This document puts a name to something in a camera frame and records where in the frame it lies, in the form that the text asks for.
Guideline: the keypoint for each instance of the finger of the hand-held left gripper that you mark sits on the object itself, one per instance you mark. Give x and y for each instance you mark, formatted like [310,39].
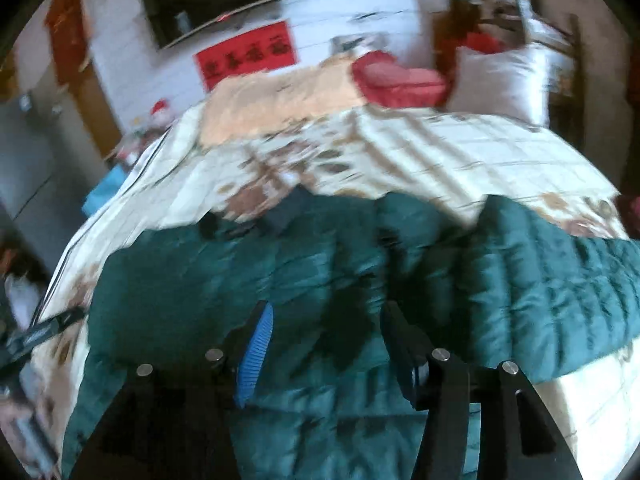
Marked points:
[50,328]

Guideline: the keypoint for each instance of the floral checked bed quilt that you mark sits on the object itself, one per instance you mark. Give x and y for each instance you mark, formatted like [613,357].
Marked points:
[425,150]

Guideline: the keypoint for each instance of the plush toy with red hat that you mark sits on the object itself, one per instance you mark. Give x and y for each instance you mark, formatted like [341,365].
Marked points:
[161,112]

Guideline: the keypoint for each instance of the white satin pillow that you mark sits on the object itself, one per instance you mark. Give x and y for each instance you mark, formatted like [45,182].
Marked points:
[500,82]

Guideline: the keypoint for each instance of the red frilled pillow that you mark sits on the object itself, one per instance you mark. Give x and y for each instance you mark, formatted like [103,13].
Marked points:
[400,82]

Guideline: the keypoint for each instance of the red wall banner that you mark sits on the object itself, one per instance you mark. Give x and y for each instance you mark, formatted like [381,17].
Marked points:
[245,57]

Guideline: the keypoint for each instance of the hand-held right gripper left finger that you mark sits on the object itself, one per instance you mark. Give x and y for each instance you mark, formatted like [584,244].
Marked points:
[255,355]

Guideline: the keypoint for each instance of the red hanging decoration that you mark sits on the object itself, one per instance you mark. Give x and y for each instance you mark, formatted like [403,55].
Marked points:
[65,30]

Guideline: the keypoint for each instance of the wooden door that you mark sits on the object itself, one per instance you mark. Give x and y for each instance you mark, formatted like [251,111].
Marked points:
[92,105]

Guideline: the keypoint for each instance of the red clothes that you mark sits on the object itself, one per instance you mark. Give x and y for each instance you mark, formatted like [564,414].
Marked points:
[480,42]

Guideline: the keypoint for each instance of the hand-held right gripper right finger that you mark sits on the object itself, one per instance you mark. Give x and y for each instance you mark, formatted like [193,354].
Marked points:
[406,360]

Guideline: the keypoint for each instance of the beige frilled pillow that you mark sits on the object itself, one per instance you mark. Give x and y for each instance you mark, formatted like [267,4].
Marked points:
[270,100]

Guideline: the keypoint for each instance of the blue box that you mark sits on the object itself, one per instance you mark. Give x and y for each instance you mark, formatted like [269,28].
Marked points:
[105,192]

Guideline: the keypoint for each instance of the dark green puffer jacket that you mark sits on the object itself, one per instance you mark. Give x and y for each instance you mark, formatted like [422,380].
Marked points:
[325,270]

